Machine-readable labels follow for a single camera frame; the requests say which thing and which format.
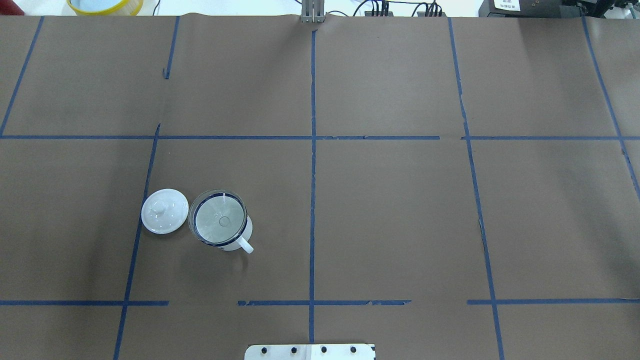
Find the clear plastic funnel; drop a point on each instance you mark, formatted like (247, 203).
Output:
(220, 220)

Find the white enamel mug blue rim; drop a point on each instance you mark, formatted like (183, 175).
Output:
(239, 239)

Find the black device with label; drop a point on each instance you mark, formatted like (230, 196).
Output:
(559, 9)

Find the yellow rimmed round container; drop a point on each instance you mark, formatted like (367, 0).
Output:
(105, 7)

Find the red object at corner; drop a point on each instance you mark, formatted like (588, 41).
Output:
(10, 8)

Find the grey metal bracket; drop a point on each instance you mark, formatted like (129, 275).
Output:
(312, 11)

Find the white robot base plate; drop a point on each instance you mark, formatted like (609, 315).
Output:
(327, 351)

